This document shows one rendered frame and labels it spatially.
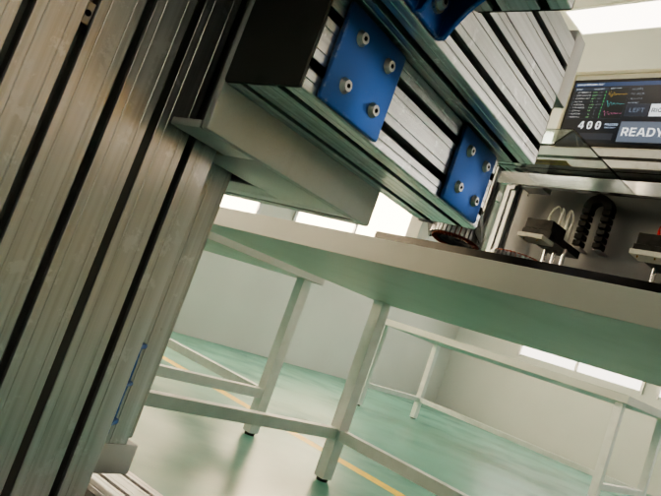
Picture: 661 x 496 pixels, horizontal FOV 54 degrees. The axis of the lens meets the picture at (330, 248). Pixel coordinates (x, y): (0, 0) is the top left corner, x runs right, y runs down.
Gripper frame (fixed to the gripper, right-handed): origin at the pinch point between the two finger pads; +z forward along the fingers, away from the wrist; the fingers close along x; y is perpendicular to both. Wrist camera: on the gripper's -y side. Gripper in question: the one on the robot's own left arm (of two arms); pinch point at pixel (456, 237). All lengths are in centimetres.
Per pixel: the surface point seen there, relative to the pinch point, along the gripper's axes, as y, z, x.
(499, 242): -29.2, 6.7, -11.2
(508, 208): -33.4, -1.4, -11.7
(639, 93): -43, -27, 16
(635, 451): -543, 338, -220
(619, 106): -41.4, -24.9, 12.3
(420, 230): -75, 17, -82
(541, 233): -17.6, 0.9, 8.4
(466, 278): 17.3, 2.7, 16.9
